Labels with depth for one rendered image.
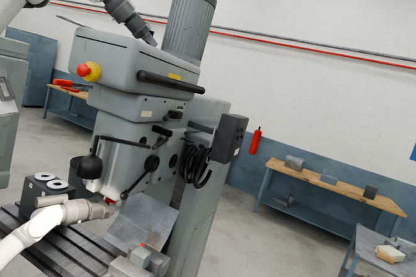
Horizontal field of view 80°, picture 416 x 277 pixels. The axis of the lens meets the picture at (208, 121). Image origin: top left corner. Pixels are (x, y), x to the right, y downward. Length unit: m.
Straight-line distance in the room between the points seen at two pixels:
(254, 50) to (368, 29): 1.96
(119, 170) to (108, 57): 0.40
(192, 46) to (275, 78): 4.03
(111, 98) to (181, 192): 0.68
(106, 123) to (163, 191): 0.60
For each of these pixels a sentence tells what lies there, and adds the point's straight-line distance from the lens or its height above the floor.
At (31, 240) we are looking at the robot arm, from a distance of 1.01.
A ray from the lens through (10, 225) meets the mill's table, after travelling 1.50.
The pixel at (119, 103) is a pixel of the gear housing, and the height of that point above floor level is 1.68.
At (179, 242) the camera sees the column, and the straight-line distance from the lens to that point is 1.48.
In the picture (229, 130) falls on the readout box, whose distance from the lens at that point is 1.04.
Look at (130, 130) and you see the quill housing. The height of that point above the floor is 1.59.
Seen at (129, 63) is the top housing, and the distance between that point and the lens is 0.77.
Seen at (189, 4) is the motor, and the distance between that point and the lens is 1.16.
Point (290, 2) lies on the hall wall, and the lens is 5.46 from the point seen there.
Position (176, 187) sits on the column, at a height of 1.25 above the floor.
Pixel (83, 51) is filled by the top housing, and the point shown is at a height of 1.81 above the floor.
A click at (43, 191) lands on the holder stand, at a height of 1.16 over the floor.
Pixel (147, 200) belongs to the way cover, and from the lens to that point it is 1.49.
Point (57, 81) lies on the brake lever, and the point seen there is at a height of 1.70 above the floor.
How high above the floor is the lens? 1.80
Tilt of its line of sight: 7 degrees down
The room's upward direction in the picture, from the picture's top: 16 degrees clockwise
